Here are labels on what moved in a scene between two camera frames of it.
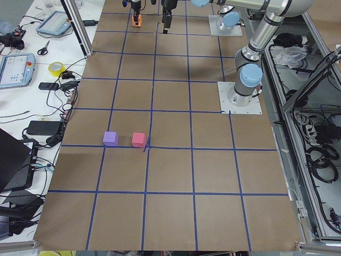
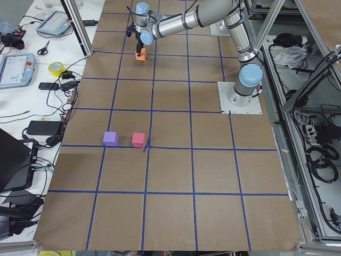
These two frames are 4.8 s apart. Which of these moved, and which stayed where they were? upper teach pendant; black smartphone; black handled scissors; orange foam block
Moved: orange foam block
Stayed: black handled scissors; black smartphone; upper teach pendant
